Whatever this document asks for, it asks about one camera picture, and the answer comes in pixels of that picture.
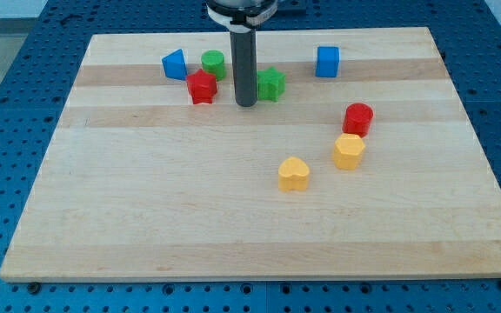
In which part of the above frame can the green cylinder block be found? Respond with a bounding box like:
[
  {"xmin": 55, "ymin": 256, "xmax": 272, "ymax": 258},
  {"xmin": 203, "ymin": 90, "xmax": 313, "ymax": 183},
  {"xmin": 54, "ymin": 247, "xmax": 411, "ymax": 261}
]
[{"xmin": 201, "ymin": 50, "xmax": 226, "ymax": 81}]

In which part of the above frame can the red cylinder block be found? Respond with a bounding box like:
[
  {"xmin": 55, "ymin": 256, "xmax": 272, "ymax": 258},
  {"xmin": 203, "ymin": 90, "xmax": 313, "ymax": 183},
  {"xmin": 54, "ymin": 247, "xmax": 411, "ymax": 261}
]
[{"xmin": 342, "ymin": 103, "xmax": 374, "ymax": 137}]

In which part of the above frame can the blue triangle block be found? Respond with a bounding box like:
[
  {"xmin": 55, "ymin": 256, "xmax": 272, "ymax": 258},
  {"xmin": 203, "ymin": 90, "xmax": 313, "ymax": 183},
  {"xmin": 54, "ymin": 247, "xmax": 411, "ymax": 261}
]
[{"xmin": 162, "ymin": 49, "xmax": 187, "ymax": 81}]

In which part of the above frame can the light wooden board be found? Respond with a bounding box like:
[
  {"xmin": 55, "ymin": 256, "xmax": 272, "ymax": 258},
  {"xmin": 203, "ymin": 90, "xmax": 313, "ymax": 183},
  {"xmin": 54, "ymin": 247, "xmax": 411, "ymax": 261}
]
[{"xmin": 0, "ymin": 27, "xmax": 501, "ymax": 283}]

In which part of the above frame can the yellow hexagon block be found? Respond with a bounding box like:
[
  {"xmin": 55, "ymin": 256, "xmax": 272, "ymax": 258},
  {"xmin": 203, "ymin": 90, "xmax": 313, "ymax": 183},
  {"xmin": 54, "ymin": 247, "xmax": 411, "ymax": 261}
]
[{"xmin": 332, "ymin": 133, "xmax": 365, "ymax": 170}]

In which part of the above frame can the blue cube block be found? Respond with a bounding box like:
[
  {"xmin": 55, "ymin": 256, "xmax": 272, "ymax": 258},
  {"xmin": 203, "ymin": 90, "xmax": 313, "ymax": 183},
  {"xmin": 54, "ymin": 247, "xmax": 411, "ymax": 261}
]
[{"xmin": 315, "ymin": 46, "xmax": 340, "ymax": 78}]

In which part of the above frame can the red star block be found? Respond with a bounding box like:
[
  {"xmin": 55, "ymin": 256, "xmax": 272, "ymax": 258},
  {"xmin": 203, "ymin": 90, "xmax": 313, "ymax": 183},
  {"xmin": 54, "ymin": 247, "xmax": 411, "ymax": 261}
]
[{"xmin": 185, "ymin": 69, "xmax": 217, "ymax": 104}]

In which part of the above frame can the yellow heart block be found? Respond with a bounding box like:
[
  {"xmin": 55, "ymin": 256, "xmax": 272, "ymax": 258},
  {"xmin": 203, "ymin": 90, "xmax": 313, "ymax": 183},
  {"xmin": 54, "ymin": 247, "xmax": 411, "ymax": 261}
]
[{"xmin": 277, "ymin": 156, "xmax": 311, "ymax": 192}]

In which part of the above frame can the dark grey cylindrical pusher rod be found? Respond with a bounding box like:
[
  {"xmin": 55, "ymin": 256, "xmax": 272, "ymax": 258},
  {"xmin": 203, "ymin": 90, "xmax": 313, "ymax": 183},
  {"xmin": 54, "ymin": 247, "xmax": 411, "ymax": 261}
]
[{"xmin": 230, "ymin": 30, "xmax": 258, "ymax": 107}]

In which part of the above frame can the white round tool mount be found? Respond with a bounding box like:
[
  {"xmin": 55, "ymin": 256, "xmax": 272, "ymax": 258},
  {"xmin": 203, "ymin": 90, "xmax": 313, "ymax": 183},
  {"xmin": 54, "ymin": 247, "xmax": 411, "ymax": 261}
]
[{"xmin": 206, "ymin": 0, "xmax": 278, "ymax": 32}]

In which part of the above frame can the green star block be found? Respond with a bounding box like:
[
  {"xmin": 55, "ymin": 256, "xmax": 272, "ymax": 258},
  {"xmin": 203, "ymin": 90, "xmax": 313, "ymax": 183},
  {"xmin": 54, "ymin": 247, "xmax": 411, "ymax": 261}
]
[{"xmin": 257, "ymin": 67, "xmax": 286, "ymax": 102}]

